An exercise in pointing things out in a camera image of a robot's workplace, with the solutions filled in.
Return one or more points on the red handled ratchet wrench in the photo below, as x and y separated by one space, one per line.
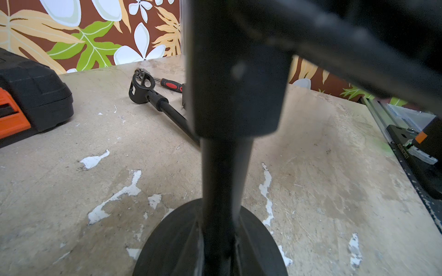
166 83

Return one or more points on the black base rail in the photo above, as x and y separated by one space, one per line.
400 126

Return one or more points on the black round base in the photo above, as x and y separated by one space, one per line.
176 248

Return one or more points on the black plastic tool case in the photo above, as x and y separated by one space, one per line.
33 98

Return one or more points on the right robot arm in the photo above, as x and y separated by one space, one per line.
388 48

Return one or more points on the black stand pole with clip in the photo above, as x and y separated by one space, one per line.
235 88

